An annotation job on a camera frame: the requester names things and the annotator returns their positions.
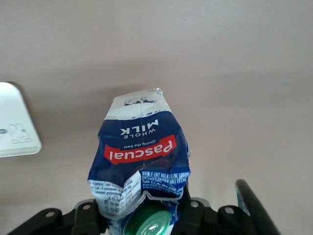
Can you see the cream rabbit print tray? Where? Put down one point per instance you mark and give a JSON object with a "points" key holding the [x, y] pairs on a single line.
{"points": [[14, 122]]}

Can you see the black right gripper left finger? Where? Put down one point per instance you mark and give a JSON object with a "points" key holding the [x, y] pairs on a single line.
{"points": [[73, 220]]}

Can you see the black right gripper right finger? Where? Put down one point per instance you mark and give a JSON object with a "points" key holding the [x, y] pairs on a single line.
{"points": [[207, 220]]}

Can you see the blue white milk carton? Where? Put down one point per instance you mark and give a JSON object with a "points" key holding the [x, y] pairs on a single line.
{"points": [[139, 147]]}

